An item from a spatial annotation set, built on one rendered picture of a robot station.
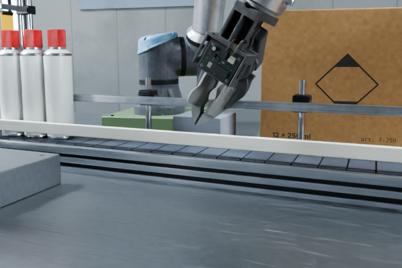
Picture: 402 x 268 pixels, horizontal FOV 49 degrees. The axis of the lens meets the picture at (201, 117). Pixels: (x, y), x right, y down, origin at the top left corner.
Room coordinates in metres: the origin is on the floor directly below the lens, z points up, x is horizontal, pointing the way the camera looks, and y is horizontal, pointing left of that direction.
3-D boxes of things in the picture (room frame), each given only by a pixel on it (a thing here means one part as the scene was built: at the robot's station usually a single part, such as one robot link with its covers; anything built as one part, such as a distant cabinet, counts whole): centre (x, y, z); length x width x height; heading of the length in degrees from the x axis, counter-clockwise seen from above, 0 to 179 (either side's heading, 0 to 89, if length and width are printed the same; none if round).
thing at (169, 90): (1.29, 0.12, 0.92); 0.15 x 0.15 x 0.10
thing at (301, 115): (0.73, -0.17, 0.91); 0.07 x 0.03 x 0.17; 158
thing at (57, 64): (0.83, 0.27, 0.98); 0.05 x 0.05 x 0.20
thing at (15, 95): (0.86, 0.37, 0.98); 0.05 x 0.05 x 0.20
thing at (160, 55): (1.29, 0.12, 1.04); 0.13 x 0.12 x 0.14; 101
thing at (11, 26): (0.89, 0.39, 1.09); 0.03 x 0.01 x 0.06; 158
